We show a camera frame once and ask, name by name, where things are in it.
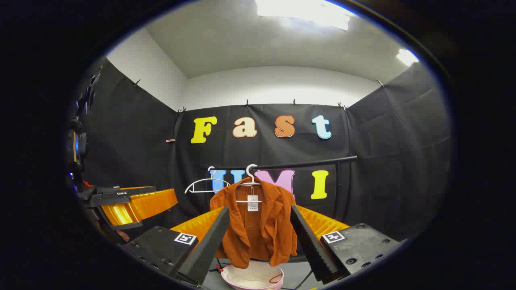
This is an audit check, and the white plastic hanger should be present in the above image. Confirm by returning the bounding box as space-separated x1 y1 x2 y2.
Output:
236 164 262 204
185 166 231 195

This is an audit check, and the small ceiling light panel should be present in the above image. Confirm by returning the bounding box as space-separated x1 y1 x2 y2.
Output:
396 48 420 67

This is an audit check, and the orange corduroy jacket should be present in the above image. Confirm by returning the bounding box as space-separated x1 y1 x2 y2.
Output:
210 177 299 269

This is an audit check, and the large ceiling light panel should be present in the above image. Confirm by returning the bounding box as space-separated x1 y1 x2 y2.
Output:
255 0 351 31

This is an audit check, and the white pink-rimmed laundry hamper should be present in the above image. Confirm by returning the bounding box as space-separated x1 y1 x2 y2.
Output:
221 260 285 290

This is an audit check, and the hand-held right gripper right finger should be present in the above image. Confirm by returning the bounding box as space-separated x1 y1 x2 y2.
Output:
290 205 404 284

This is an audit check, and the black backdrop cloth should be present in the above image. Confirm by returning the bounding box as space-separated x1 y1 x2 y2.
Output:
77 56 452 242

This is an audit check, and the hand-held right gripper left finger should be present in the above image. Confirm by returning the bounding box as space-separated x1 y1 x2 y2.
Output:
119 207 230 286

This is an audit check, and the black clothes rail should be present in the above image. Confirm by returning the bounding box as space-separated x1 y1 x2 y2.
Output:
202 156 358 220

